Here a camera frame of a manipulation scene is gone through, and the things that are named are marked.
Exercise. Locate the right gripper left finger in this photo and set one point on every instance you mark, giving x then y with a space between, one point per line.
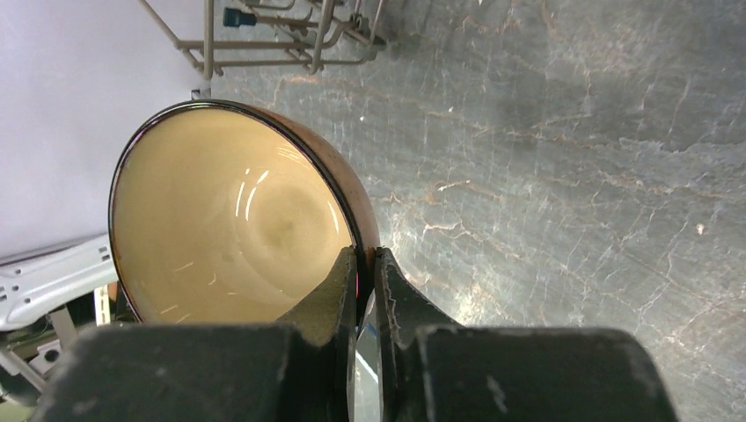
298 368

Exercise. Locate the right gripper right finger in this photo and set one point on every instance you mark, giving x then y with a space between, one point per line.
435 369

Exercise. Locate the beige bowl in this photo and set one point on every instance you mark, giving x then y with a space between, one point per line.
222 212

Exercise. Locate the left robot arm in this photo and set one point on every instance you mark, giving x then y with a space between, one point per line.
33 287

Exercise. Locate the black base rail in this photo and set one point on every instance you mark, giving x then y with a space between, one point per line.
39 345

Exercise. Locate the metal wire dish rack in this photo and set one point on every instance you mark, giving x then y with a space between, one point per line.
312 42

